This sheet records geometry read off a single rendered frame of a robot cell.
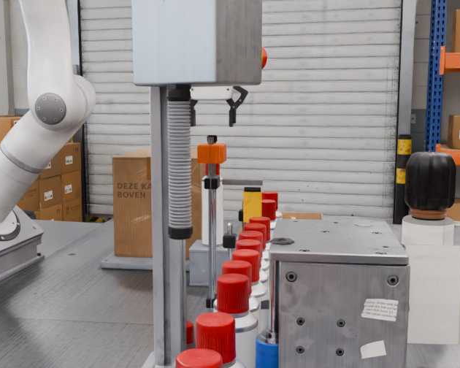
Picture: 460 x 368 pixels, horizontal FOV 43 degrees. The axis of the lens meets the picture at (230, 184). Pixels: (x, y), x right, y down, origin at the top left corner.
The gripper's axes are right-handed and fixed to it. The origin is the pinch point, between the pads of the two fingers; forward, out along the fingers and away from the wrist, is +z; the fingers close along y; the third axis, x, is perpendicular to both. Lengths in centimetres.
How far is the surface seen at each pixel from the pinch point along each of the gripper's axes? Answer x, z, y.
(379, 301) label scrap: -92, 11, 28
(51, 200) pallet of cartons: 325, 77, -189
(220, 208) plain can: -1.5, 20.2, 2.1
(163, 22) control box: -57, -16, 3
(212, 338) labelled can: -93, 14, 15
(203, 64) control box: -61, -10, 9
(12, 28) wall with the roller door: 447, -79, -279
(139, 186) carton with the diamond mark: 11.4, 17.3, -21.1
